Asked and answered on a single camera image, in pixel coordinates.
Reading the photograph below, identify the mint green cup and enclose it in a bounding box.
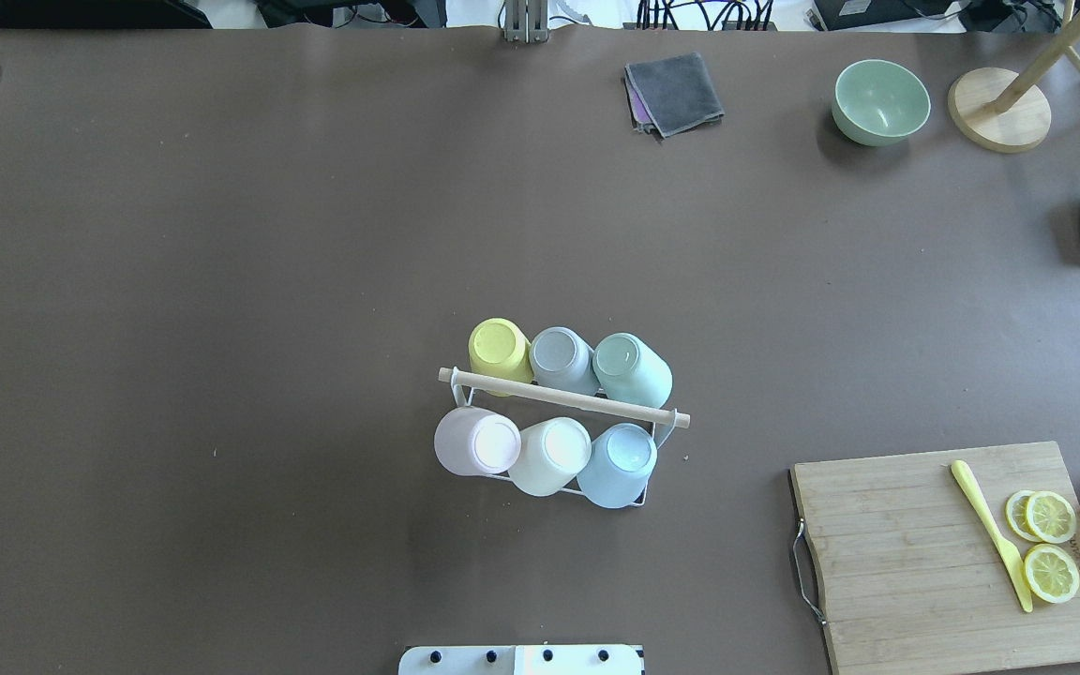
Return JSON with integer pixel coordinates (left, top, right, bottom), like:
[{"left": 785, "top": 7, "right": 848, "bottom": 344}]
[{"left": 592, "top": 332, "right": 673, "bottom": 409}]

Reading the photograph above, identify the pink cup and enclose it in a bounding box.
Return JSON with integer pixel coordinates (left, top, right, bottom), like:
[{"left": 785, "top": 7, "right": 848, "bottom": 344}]
[{"left": 434, "top": 407, "right": 521, "bottom": 477}]

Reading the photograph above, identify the grey cup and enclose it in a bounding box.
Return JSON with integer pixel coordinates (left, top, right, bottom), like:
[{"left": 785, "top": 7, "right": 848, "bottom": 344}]
[{"left": 529, "top": 326, "right": 600, "bottom": 397}]

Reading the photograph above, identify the yellow cup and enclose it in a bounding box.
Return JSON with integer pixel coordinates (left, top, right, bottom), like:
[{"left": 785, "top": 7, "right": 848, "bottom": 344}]
[{"left": 468, "top": 318, "right": 534, "bottom": 384}]

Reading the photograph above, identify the white cup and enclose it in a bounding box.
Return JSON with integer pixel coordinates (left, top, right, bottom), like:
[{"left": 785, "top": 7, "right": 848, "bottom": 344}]
[{"left": 507, "top": 417, "right": 592, "bottom": 497}]

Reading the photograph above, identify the light blue cup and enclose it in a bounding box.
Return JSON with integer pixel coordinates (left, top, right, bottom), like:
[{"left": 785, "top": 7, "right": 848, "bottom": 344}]
[{"left": 576, "top": 423, "right": 657, "bottom": 509}]

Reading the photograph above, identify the purple cloth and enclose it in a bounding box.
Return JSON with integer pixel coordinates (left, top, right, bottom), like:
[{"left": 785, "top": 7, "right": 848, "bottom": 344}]
[{"left": 624, "top": 77, "right": 656, "bottom": 134}]

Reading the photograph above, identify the grey cloth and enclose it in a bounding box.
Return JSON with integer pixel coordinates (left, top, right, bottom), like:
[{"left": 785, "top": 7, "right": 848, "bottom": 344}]
[{"left": 624, "top": 52, "right": 725, "bottom": 138}]

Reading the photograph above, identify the green bowl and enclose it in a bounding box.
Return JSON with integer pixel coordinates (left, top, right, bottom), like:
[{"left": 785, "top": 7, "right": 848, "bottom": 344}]
[{"left": 831, "top": 59, "right": 933, "bottom": 148}]

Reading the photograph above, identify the wooden cutting board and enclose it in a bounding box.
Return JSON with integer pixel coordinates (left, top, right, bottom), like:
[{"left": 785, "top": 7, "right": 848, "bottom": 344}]
[{"left": 791, "top": 442, "right": 1080, "bottom": 674}]

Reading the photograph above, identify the lower right lemon slice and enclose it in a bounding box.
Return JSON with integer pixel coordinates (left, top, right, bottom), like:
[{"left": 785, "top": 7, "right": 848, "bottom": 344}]
[{"left": 1004, "top": 488, "right": 1042, "bottom": 543}]

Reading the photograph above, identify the wooden mug tree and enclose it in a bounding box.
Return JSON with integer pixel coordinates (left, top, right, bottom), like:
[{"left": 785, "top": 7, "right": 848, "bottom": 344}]
[{"left": 947, "top": 3, "right": 1080, "bottom": 154}]

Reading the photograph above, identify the yellow plastic knife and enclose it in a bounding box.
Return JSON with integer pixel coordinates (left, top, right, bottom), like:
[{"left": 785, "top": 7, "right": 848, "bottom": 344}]
[{"left": 949, "top": 458, "right": 1034, "bottom": 612}]

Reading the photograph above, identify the lower left lemon slice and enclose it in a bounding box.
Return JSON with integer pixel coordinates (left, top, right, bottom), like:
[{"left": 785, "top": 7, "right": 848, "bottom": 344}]
[{"left": 1023, "top": 490, "right": 1077, "bottom": 546}]

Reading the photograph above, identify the white wire cup holder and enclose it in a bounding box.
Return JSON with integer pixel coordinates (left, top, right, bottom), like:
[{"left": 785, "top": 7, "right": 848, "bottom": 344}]
[{"left": 438, "top": 367, "right": 692, "bottom": 509}]

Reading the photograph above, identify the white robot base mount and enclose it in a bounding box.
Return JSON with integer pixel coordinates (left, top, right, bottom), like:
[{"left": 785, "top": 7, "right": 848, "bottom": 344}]
[{"left": 397, "top": 642, "right": 646, "bottom": 674}]

